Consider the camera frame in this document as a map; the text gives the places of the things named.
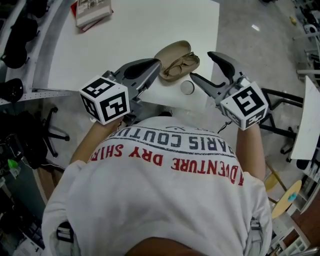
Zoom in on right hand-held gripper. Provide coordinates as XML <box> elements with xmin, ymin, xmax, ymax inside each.
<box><xmin>189</xmin><ymin>51</ymin><xmax>270</xmax><ymax>131</ymax></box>

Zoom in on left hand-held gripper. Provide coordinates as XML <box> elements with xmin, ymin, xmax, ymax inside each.
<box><xmin>78</xmin><ymin>57</ymin><xmax>161</xmax><ymax>125</ymax></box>

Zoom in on thin-framed glasses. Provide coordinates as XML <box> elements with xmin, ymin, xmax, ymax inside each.
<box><xmin>163</xmin><ymin>51</ymin><xmax>196</xmax><ymax>76</ymax></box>

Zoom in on beige glasses case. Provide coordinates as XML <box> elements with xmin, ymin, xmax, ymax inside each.
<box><xmin>153</xmin><ymin>39</ymin><xmax>201</xmax><ymax>81</ymax></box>

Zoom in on person's right forearm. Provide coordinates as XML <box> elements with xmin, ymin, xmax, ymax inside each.
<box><xmin>234</xmin><ymin>123</ymin><xmax>267</xmax><ymax>181</ymax></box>

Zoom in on person's left forearm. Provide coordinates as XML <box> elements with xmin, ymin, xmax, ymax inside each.
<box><xmin>69</xmin><ymin>119</ymin><xmax>121</xmax><ymax>166</ymax></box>

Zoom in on small round grey cup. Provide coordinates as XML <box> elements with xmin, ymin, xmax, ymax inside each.
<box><xmin>180</xmin><ymin>80</ymin><xmax>195</xmax><ymax>96</ymax></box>

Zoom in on person's black shoe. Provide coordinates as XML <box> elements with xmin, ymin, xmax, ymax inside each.
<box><xmin>159</xmin><ymin>106</ymin><xmax>174</xmax><ymax>118</ymax></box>

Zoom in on red book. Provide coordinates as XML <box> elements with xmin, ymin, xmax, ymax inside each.
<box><xmin>70</xmin><ymin>0</ymin><xmax>114</xmax><ymax>33</ymax></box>

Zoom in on grey book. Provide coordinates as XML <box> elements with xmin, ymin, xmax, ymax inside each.
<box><xmin>75</xmin><ymin>0</ymin><xmax>113</xmax><ymax>28</ymax></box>

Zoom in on white board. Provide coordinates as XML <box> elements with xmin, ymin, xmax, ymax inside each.
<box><xmin>289</xmin><ymin>74</ymin><xmax>320</xmax><ymax>161</ymax></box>

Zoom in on white chair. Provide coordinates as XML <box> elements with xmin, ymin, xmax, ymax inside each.
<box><xmin>292</xmin><ymin>22</ymin><xmax>320</xmax><ymax>61</ymax></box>

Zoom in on white printed t-shirt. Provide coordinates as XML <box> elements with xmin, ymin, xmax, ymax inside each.
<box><xmin>41</xmin><ymin>116</ymin><xmax>274</xmax><ymax>256</ymax></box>

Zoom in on black office chair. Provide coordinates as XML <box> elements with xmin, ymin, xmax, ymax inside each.
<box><xmin>0</xmin><ymin>106</ymin><xmax>71</xmax><ymax>171</ymax></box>

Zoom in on round wooden stool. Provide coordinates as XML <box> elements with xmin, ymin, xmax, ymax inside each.
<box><xmin>270</xmin><ymin>179</ymin><xmax>303</xmax><ymax>220</ymax></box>

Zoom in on green plastic item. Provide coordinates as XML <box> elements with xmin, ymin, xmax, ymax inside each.
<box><xmin>6</xmin><ymin>158</ymin><xmax>20</xmax><ymax>174</ymax></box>

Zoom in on black lanyard string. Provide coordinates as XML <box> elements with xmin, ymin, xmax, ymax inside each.
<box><xmin>216</xmin><ymin>120</ymin><xmax>233</xmax><ymax>134</ymax></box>

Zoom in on black metal chair frame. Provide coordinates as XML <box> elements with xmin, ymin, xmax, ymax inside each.
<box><xmin>259</xmin><ymin>87</ymin><xmax>305</xmax><ymax>141</ymax></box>

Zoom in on perforated metal rail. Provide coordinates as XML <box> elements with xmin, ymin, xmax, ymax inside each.
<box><xmin>0</xmin><ymin>87</ymin><xmax>74</xmax><ymax>106</ymax></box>

